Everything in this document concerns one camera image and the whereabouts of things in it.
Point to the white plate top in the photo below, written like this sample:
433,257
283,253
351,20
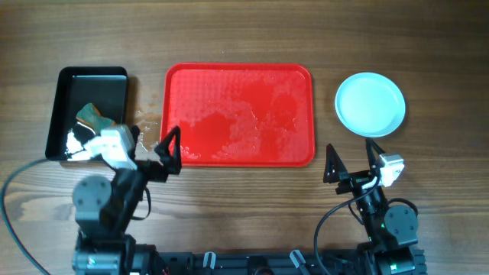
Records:
370,105

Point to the red plastic tray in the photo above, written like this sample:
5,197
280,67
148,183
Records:
241,114

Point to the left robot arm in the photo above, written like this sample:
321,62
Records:
104,209

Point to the orange green sponge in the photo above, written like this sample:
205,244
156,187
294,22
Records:
92,118

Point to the black water basin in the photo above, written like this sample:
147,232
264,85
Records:
106,87

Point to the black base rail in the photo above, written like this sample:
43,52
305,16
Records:
408,261

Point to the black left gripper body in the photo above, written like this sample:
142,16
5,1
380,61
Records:
152,169

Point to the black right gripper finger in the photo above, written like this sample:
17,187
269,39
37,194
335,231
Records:
335,171
372,148

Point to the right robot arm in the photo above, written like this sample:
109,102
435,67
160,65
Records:
391,224

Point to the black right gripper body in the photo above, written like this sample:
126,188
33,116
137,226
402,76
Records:
354,183

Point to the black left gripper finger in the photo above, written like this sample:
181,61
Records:
135,132
168,150

